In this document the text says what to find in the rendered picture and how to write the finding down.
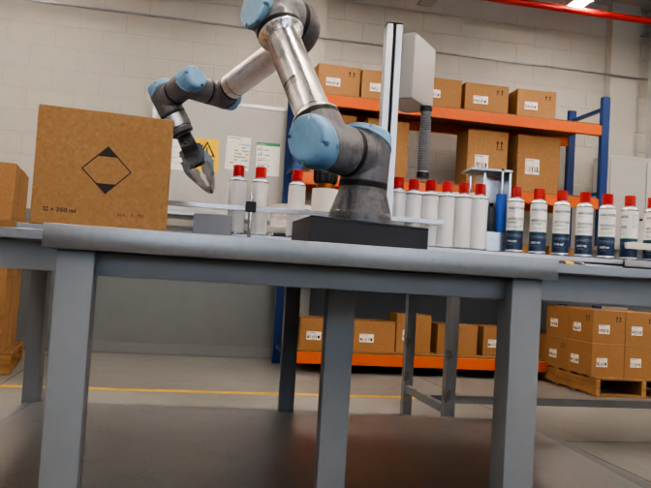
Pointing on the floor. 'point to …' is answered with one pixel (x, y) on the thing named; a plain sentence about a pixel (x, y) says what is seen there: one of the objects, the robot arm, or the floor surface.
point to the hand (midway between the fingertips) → (209, 189)
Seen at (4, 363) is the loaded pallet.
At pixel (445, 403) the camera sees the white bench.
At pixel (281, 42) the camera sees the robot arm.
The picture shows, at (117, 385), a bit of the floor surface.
